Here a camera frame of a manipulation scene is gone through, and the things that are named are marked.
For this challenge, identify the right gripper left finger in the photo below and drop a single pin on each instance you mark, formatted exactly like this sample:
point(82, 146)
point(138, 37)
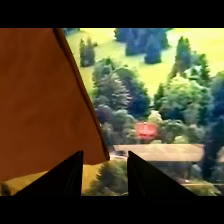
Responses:
point(66, 181)

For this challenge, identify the brown garment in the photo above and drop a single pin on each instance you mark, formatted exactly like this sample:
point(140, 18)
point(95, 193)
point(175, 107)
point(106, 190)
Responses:
point(40, 100)

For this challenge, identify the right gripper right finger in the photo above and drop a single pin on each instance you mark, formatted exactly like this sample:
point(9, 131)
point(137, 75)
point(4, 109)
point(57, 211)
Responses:
point(146, 181)

